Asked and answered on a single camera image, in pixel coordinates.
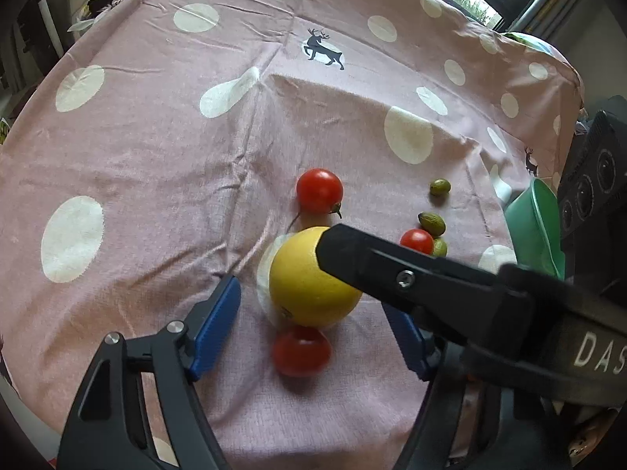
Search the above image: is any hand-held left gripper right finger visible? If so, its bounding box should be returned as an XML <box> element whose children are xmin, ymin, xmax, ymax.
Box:
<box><xmin>382</xmin><ymin>302</ymin><xmax>571</xmax><ymax>470</ymax></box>

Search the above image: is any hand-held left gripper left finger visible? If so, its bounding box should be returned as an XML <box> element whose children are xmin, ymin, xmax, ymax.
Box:
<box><xmin>58</xmin><ymin>275</ymin><xmax>242</xmax><ymax>470</ymax></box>

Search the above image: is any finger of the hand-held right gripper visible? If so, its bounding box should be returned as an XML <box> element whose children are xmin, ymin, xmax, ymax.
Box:
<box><xmin>315</xmin><ymin>224</ymin><xmax>536</xmax><ymax>347</ymax></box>

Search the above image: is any small red tomato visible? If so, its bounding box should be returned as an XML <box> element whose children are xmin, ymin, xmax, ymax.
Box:
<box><xmin>400</xmin><ymin>228</ymin><xmax>435</xmax><ymax>254</ymax></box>

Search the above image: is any yellow lemon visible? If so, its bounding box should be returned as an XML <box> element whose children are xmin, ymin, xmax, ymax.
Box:
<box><xmin>268</xmin><ymin>226</ymin><xmax>364</xmax><ymax>328</ymax></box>

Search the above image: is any large red tomato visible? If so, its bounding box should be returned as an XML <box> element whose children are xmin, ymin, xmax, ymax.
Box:
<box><xmin>296</xmin><ymin>168</ymin><xmax>344</xmax><ymax>215</ymax></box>
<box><xmin>272</xmin><ymin>325</ymin><xmax>332</xmax><ymax>378</ymax></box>

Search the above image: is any green plastic bowl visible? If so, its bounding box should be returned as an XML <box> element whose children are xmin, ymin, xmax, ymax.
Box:
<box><xmin>504</xmin><ymin>177</ymin><xmax>566</xmax><ymax>280</ymax></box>

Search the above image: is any brownish green olive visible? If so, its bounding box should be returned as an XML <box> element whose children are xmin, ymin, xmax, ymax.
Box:
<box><xmin>418</xmin><ymin>212</ymin><xmax>446</xmax><ymax>236</ymax></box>

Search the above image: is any pink polka dot cloth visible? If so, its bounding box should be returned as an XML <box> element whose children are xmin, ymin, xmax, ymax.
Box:
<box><xmin>0</xmin><ymin>0</ymin><xmax>586</xmax><ymax>470</ymax></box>

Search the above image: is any teal pillow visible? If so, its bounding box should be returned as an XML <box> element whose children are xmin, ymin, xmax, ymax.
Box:
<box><xmin>504</xmin><ymin>31</ymin><xmax>570</xmax><ymax>62</ymax></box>

